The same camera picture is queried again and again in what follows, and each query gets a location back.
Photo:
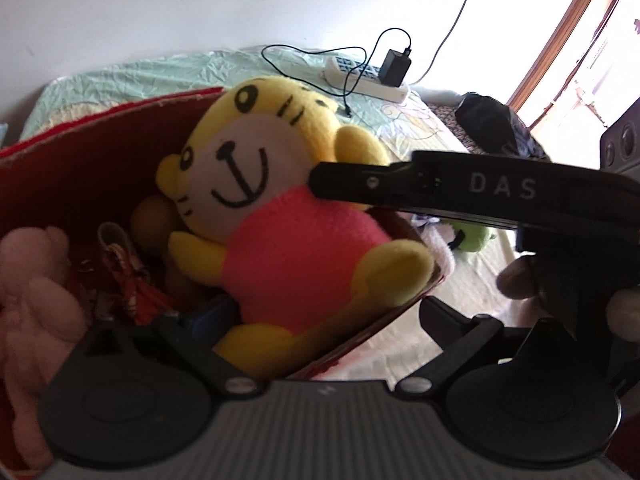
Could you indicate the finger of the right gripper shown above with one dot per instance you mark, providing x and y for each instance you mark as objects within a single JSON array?
[{"x": 395, "y": 185}]

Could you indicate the wooden window frame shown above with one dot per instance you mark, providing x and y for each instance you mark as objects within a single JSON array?
[{"x": 561, "y": 58}]

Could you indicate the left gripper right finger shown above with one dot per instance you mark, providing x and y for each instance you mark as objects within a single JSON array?
[{"x": 464, "y": 342}]

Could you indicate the yellow tiger plush toy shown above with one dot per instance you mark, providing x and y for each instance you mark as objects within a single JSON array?
[{"x": 304, "y": 271}]

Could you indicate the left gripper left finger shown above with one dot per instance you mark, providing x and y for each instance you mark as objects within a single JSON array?
[{"x": 216, "y": 373}]

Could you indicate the pink plush toy in box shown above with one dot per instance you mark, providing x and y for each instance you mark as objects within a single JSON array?
[{"x": 41, "y": 323}]

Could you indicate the white power strip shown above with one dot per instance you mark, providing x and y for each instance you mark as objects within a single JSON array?
[{"x": 349, "y": 76}]

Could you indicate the pink bunny blue bow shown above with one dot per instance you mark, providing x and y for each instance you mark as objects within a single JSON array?
[{"x": 437, "y": 235}]

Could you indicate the black charger adapter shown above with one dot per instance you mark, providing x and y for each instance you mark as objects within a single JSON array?
[{"x": 394, "y": 68}]

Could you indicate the patterned mattress cover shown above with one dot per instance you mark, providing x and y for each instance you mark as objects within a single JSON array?
[{"x": 447, "y": 115}]

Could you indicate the green plush doll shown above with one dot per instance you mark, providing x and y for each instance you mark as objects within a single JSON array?
[{"x": 470, "y": 237}]

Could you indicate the black bundled clothing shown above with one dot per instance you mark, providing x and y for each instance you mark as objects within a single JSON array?
[{"x": 496, "y": 128}]

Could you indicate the person right hand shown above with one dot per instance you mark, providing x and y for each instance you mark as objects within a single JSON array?
[{"x": 517, "y": 281}]

